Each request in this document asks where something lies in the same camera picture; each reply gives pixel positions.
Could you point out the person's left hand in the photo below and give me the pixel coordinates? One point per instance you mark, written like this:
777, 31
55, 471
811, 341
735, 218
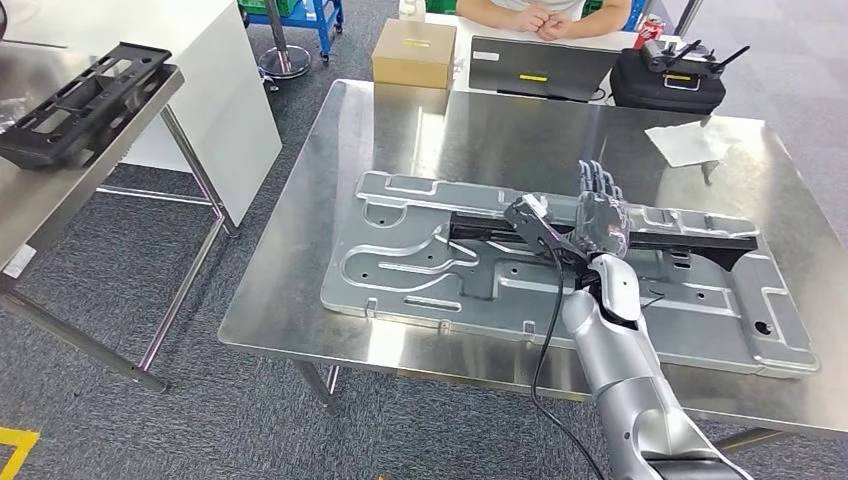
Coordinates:
560, 28

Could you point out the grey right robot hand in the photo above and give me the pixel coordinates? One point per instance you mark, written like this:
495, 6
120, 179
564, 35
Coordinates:
603, 222

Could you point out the person's right hand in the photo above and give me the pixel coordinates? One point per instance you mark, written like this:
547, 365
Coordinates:
531, 18

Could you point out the black plastic plate frame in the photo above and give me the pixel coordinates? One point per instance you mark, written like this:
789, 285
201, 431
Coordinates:
696, 242
33, 149

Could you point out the person's right forearm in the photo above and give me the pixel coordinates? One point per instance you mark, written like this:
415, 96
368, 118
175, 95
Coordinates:
480, 13

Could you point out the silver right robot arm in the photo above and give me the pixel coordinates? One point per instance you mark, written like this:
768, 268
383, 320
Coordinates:
616, 351

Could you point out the person's left forearm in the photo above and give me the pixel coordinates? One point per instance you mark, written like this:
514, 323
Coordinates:
603, 20

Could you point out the steel workbench table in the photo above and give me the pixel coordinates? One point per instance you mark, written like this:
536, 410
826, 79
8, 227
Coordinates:
497, 132

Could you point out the person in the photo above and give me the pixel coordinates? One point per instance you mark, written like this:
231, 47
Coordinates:
536, 5

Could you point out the grey laptop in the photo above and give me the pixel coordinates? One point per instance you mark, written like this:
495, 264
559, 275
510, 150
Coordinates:
543, 66

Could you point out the red drink can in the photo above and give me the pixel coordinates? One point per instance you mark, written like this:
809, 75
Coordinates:
649, 32

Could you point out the white paper sheet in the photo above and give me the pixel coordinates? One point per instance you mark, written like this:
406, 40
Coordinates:
689, 142

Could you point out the black remote controller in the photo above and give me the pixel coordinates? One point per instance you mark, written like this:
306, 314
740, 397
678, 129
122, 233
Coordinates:
676, 60

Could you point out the white plastic jug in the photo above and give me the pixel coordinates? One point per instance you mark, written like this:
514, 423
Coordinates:
411, 8

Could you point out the black carry case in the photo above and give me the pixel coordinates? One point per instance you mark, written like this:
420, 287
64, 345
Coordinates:
662, 93

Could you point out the brown cardboard box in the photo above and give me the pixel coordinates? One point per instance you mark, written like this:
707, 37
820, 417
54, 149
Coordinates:
414, 56

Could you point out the blue metal cart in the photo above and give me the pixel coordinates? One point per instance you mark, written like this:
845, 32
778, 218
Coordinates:
324, 16

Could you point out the stamped sheet metal panel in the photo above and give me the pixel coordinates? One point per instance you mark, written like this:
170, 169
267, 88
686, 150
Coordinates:
397, 291

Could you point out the steel side table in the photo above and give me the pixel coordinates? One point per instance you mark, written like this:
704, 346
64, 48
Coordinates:
40, 199

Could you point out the yellow floor tape square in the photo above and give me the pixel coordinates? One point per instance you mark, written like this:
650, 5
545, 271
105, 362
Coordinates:
16, 440

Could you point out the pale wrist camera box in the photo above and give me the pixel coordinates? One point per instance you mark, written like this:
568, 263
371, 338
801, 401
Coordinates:
526, 218

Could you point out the chrome stanchion post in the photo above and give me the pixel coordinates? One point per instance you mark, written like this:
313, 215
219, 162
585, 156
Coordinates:
285, 63

